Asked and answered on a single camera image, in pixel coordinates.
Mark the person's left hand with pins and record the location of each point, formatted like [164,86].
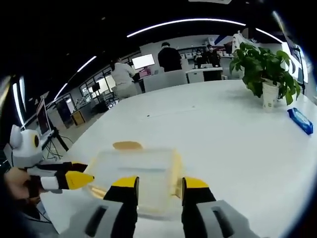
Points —
[17,182]

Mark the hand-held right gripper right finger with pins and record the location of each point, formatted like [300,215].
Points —
[198,213]

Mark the clear plastic box yellow-edged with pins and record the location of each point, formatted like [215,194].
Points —
[148,173]

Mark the white ceiling air vent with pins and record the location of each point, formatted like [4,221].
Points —
[213,1]

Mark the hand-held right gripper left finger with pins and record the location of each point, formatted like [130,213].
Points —
[119,208]

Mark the tan oval object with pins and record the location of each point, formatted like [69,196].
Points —
[127,145]

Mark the light grey chair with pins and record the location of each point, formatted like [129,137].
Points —
[164,81]

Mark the white counter desk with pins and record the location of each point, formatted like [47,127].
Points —
[198,74]

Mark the black tripod stand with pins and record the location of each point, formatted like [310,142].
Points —
[59,141]

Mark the blue wet wipes pack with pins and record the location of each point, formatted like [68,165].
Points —
[301,121]

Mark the person's grey garment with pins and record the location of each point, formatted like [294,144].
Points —
[32,218]

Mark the laptop on stand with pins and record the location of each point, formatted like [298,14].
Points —
[44,119]

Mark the bright computer monitor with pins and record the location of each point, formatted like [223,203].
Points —
[143,61]

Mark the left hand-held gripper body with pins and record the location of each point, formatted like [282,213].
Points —
[26,148]

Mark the long curved ceiling light strip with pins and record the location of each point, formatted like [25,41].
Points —
[183,23]

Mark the white paper cup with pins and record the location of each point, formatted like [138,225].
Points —
[270,98]

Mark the green potted plant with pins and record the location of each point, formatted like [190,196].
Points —
[260,67]

